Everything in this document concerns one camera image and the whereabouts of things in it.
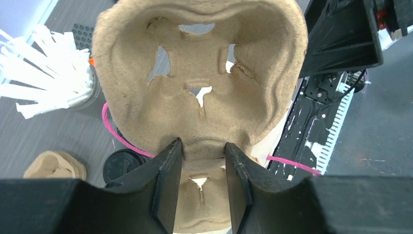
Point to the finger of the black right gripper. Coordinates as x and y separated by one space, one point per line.
342 36

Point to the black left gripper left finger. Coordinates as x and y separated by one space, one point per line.
142 201

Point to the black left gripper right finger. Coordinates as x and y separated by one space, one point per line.
262 203

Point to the black plastic cup lid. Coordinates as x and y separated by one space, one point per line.
120 163

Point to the brown cardboard cup carrier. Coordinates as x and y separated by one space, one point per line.
206 71

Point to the orange black small device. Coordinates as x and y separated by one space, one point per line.
83 39

